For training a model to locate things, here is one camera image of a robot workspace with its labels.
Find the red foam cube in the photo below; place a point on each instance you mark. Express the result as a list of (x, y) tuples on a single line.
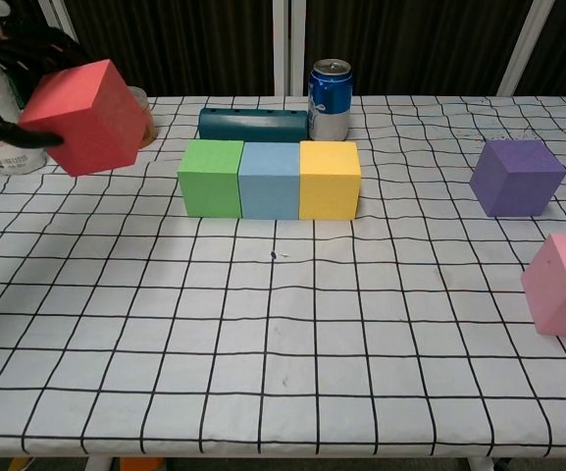
[(86, 118)]

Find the purple foam cube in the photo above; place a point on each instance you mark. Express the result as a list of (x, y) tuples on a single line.
[(513, 181)]

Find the teal oblong plastic case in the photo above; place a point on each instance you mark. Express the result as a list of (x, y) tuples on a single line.
[(248, 125)]

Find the white black grid tablecloth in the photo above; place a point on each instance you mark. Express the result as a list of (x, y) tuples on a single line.
[(282, 343)]

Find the green foam cube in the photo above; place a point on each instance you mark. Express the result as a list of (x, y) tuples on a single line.
[(209, 181)]

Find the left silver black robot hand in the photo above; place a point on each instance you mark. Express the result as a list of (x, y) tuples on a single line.
[(27, 46)]

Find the light blue foam cube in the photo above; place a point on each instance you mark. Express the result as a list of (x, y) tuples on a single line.
[(269, 181)]

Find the yellow foam cube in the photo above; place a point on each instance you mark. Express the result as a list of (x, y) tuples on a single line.
[(329, 181)]

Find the yellow-capped drink bottle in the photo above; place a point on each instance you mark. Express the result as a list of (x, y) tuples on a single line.
[(13, 162)]

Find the clear jar of rubber bands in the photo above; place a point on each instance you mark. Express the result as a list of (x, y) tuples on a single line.
[(145, 113)]

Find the blue soda can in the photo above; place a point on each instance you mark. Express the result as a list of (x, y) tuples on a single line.
[(330, 108)]

